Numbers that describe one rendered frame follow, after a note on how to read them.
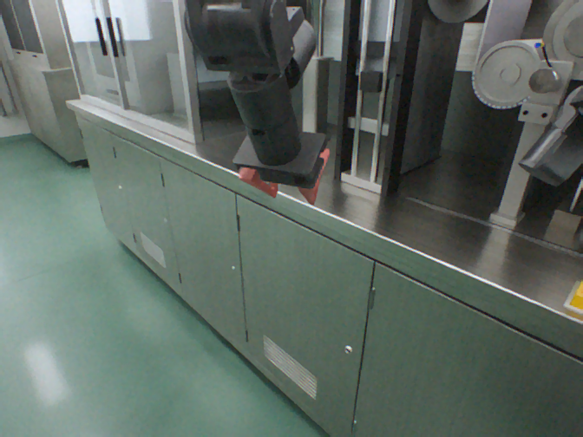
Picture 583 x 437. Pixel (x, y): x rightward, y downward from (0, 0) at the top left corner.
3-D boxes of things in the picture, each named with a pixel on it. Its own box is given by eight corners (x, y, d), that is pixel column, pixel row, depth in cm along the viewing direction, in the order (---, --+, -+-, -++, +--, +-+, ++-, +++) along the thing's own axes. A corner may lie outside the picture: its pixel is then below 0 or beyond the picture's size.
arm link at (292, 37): (176, 13, 31) (265, 11, 28) (233, -49, 36) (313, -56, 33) (225, 120, 41) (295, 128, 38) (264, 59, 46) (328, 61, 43)
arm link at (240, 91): (213, 81, 34) (267, 83, 32) (243, 39, 38) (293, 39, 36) (237, 134, 40) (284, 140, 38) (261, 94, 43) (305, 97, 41)
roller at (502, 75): (468, 101, 78) (481, 39, 72) (508, 89, 93) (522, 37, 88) (530, 110, 70) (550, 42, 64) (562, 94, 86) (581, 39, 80)
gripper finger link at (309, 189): (290, 178, 54) (275, 130, 47) (336, 185, 52) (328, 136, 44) (273, 214, 51) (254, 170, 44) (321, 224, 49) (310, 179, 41)
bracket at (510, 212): (488, 219, 76) (533, 61, 62) (499, 210, 80) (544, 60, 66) (514, 228, 73) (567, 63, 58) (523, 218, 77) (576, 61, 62)
